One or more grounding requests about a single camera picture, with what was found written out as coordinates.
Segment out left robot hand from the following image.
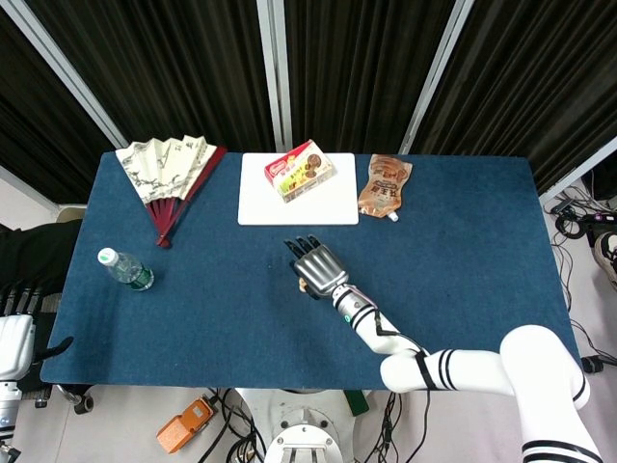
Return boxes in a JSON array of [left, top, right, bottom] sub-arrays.
[[31, 336, 75, 364]]

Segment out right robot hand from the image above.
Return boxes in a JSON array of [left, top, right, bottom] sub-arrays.
[[282, 234, 350, 301]]

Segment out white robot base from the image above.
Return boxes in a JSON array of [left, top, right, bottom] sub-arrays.
[[234, 387, 375, 463]]

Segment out white rectangular board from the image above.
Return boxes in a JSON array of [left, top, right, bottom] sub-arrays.
[[236, 151, 361, 227]]

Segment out red yellow snack box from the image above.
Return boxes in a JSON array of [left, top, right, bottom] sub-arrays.
[[263, 139, 336, 204]]

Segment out orange spout pouch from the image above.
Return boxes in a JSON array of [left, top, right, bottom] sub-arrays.
[[357, 153, 415, 223]]

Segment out black office chair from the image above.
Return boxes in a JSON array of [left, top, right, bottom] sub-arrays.
[[0, 219, 94, 416]]

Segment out clear water bottle green label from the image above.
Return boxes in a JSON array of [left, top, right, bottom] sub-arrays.
[[96, 247, 155, 292]]

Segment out blue table cloth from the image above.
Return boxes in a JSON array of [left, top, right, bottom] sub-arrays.
[[40, 151, 582, 392]]

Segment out dark green block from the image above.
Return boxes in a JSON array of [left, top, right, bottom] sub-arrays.
[[343, 389, 371, 417]]

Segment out orange pedal box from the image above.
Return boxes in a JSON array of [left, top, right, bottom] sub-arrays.
[[155, 396, 219, 455]]

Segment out paper folding fan red ribs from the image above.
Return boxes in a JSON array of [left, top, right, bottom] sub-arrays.
[[114, 135, 228, 250]]

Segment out dark curtain panel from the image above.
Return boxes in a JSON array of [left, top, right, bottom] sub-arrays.
[[23, 0, 279, 153], [0, 9, 105, 206], [412, 0, 617, 194], [282, 0, 457, 154]]

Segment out person's shoe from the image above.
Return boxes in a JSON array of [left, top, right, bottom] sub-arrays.
[[592, 230, 617, 291]]

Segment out black electronic device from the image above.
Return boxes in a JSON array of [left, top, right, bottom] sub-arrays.
[[580, 166, 617, 203]]

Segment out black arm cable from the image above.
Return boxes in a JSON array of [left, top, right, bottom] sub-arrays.
[[354, 286, 435, 390]]

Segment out white frame post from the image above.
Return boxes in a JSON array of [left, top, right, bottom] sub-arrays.
[[255, 0, 294, 153], [0, 0, 129, 150], [398, 0, 476, 155], [0, 163, 62, 216], [538, 137, 617, 206]]

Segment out black floor cable bundle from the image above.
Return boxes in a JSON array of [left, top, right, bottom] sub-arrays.
[[543, 190, 617, 252], [204, 388, 269, 463], [374, 391, 404, 463]]

